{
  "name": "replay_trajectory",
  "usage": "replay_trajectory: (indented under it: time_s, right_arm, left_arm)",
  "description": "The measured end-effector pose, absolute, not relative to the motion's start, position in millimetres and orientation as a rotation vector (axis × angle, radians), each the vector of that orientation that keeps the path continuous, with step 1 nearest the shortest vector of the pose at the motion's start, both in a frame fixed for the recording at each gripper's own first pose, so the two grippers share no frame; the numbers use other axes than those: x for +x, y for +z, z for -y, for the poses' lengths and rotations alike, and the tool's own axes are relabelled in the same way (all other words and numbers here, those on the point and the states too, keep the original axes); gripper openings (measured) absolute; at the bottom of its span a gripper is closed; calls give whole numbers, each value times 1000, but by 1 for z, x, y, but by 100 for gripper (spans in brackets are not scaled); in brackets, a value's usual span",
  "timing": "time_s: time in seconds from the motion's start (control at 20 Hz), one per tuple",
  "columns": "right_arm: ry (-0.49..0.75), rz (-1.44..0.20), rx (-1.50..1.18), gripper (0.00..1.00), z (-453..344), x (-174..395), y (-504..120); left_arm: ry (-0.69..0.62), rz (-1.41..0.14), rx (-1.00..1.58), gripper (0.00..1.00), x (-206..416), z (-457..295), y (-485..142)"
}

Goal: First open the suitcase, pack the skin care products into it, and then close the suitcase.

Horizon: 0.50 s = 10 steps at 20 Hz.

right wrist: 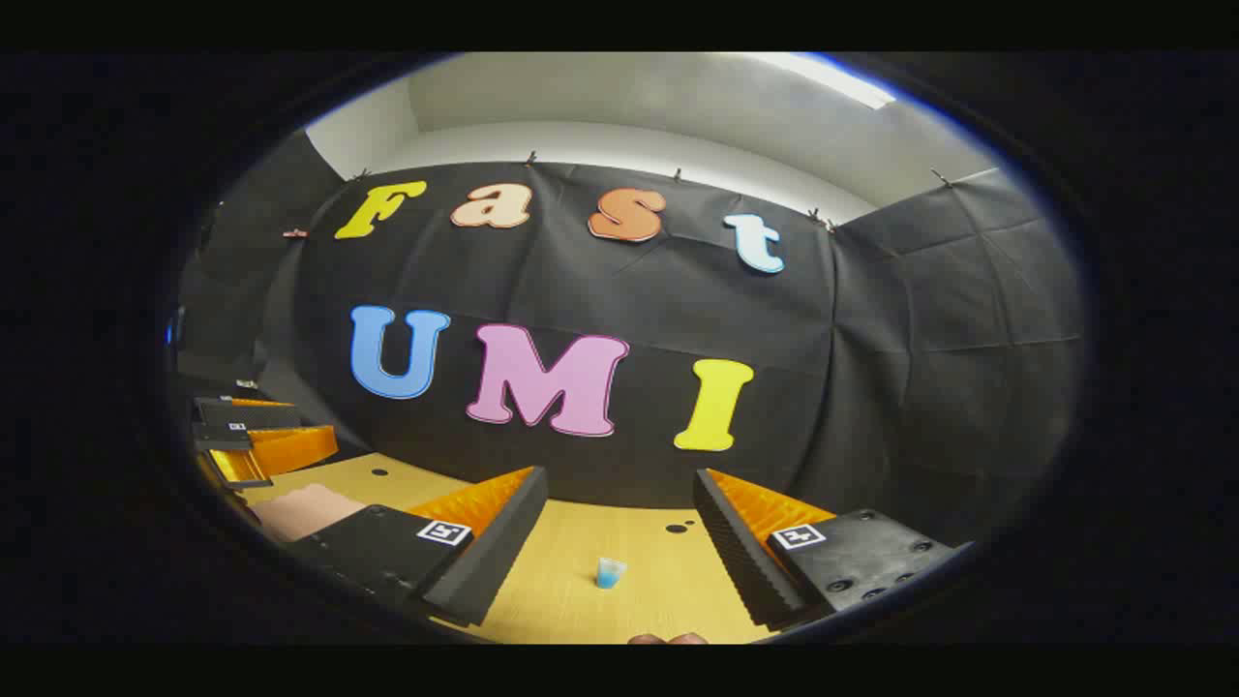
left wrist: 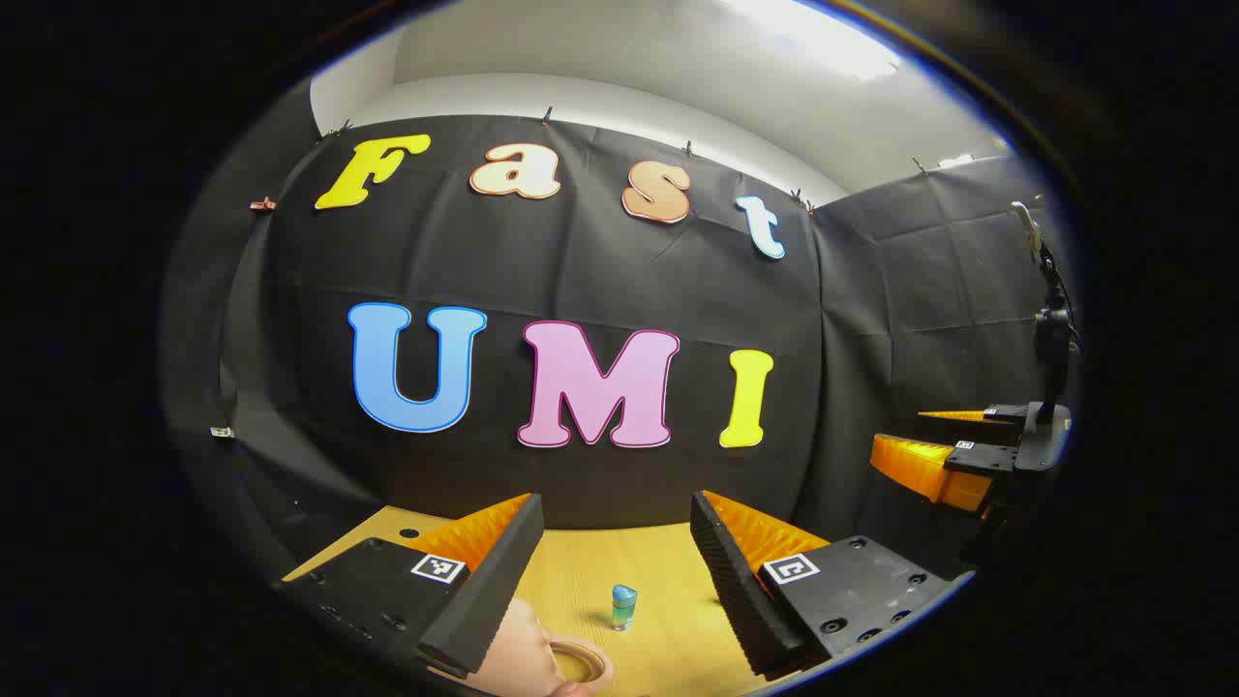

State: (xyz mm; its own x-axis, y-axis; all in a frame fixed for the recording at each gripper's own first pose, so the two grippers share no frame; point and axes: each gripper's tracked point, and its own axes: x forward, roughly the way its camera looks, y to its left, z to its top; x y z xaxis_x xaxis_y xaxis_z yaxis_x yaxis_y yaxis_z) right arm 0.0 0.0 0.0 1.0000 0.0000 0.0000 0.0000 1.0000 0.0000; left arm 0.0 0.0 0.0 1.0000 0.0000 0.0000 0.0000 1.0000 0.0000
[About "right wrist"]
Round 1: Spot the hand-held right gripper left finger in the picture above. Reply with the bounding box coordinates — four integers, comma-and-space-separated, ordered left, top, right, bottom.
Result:
288, 465, 549, 627

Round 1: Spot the black backdrop cloth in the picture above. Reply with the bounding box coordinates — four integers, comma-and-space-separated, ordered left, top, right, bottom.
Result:
174, 131, 1085, 543

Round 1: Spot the pink suitcase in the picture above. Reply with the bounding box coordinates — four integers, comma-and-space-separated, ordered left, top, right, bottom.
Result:
250, 484, 369, 543

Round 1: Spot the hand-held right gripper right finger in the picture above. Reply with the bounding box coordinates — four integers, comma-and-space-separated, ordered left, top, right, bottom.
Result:
692, 469, 971, 630

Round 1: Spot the ceiling light panel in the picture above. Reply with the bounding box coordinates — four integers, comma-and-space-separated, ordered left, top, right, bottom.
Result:
750, 53, 901, 110

